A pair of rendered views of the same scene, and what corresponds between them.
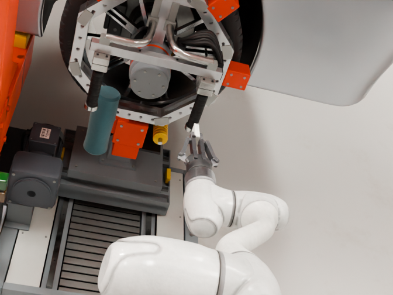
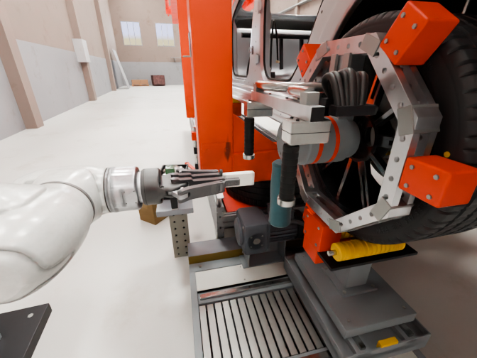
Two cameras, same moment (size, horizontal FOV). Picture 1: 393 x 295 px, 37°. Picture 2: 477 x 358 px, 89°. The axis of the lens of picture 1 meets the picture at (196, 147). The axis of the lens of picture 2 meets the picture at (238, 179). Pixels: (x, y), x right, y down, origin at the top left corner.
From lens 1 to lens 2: 1.82 m
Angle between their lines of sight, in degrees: 77
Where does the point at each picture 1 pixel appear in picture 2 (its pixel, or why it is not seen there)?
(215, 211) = (25, 178)
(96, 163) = (319, 266)
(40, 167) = (248, 216)
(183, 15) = not seen: hidden behind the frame
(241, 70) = (441, 165)
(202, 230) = not seen: hidden behind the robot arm
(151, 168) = (363, 312)
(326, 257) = not seen: outside the picture
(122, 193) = (319, 307)
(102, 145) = (273, 215)
